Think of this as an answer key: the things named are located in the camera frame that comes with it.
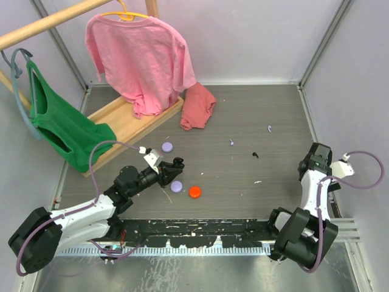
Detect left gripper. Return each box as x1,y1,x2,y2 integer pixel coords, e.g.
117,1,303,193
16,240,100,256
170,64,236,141
128,161,181,197

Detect lilac earbud case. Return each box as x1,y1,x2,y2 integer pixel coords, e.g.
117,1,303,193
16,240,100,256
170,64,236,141
170,181,183,193
161,142,173,153

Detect orange earbud case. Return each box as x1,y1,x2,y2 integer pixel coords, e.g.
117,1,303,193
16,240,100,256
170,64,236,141
188,186,202,199

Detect black earbud case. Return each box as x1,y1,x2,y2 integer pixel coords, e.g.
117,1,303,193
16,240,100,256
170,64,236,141
173,157,185,169

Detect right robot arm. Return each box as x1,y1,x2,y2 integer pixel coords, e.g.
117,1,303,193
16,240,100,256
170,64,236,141
266,142,338,273

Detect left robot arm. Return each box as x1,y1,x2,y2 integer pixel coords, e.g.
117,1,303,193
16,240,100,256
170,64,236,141
8,158,185,276

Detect salmon folded shirt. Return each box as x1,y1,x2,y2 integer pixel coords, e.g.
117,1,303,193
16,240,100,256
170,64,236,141
180,82,217,131

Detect pink t-shirt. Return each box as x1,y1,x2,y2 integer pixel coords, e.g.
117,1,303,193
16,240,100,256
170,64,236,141
85,15,196,119

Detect green tank top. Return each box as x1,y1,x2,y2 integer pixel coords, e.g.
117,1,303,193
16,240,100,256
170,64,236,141
26,60,116,173

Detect yellow hanger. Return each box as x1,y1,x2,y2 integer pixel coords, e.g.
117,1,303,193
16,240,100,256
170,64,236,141
101,0,148,21

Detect wooden clothes rack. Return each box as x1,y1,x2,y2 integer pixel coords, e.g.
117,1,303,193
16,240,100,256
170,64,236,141
1,0,159,110

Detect grey-blue hanger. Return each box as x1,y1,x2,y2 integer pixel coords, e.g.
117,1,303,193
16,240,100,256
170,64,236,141
0,47,43,141

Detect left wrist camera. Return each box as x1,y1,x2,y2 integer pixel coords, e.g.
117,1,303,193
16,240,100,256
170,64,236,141
143,148,163,173

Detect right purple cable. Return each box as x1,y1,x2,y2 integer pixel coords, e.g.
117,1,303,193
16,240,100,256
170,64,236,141
297,150,384,273

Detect purple cable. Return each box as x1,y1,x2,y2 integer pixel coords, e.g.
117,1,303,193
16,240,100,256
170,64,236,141
15,140,146,277
297,150,384,273

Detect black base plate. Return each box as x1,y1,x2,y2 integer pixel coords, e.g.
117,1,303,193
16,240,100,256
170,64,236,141
86,218,303,249

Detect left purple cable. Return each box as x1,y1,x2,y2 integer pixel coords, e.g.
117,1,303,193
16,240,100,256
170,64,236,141
15,140,146,277

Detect white cable duct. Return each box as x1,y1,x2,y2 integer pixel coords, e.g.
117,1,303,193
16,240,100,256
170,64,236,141
59,244,271,257

